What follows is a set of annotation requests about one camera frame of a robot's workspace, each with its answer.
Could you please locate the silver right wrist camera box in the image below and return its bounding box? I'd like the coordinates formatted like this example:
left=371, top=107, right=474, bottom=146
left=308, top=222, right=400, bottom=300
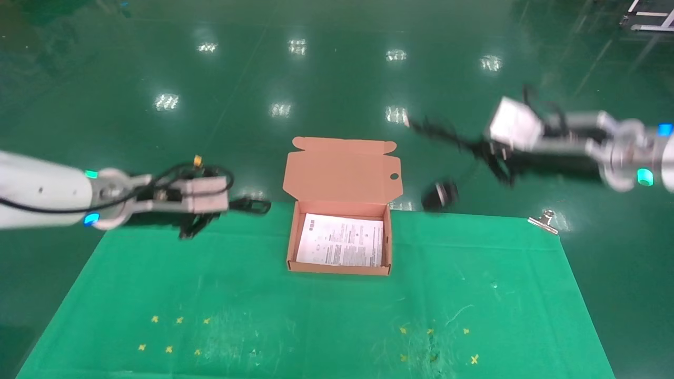
left=487, top=97, right=544, bottom=153

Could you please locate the green table mat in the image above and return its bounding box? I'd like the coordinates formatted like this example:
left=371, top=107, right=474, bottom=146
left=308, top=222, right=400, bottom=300
left=16, top=202, right=616, bottom=379

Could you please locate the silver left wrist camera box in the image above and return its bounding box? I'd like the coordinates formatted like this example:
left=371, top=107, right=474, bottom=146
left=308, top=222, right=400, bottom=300
left=158, top=176, right=230, bottom=214

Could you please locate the orange cardboard box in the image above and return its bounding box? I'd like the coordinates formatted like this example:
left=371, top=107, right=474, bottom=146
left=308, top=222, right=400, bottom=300
left=283, top=137, right=403, bottom=276

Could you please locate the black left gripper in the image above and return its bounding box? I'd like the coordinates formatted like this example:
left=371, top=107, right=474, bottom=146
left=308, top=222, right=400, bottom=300
left=179, top=198, right=272, bottom=240

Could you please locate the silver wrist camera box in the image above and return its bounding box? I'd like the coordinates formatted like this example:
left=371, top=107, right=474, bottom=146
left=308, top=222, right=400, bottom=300
left=158, top=176, right=230, bottom=214
left=487, top=97, right=544, bottom=153

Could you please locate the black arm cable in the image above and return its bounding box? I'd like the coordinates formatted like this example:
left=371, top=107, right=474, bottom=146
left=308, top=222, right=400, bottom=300
left=0, top=162, right=235, bottom=214
left=520, top=85, right=572, bottom=138

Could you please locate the metal binder clip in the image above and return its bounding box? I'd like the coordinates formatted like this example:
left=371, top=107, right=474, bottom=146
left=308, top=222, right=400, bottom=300
left=528, top=210, right=559, bottom=235

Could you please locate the black data cable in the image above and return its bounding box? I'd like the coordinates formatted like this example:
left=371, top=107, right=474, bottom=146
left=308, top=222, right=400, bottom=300
left=237, top=198, right=272, bottom=215

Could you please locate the grey metal rack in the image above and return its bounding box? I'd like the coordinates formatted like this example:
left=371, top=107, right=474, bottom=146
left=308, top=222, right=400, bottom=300
left=620, top=0, right=674, bottom=33

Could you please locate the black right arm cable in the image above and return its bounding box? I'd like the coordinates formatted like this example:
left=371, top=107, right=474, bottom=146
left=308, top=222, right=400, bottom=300
left=520, top=85, right=572, bottom=138

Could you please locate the black wired computer mouse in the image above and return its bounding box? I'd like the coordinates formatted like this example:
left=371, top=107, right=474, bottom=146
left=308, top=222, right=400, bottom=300
left=408, top=117, right=482, bottom=211

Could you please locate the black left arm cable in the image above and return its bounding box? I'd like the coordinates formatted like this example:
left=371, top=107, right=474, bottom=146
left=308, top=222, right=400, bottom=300
left=0, top=162, right=235, bottom=214

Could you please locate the white printed paper leaflet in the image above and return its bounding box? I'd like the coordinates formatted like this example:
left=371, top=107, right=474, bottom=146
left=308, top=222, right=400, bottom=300
left=296, top=213, right=384, bottom=267

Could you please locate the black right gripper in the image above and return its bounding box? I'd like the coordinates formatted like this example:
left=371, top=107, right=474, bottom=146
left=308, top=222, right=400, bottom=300
left=434, top=129, right=519, bottom=187

